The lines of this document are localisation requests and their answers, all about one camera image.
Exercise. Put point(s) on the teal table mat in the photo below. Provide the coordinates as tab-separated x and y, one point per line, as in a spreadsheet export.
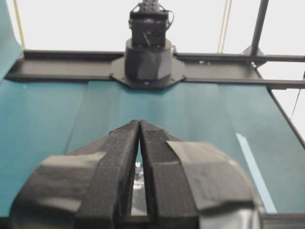
41	119

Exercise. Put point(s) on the light blue tape strip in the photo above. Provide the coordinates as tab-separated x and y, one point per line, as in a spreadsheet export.
256	175

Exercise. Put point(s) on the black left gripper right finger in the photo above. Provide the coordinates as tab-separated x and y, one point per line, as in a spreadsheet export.
192	185

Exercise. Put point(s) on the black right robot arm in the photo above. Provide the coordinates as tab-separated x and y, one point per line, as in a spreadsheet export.
149	53

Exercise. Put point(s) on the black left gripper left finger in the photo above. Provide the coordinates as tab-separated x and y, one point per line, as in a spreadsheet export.
87	188

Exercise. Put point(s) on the silver zip bag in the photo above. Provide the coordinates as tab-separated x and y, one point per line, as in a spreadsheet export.
139	199

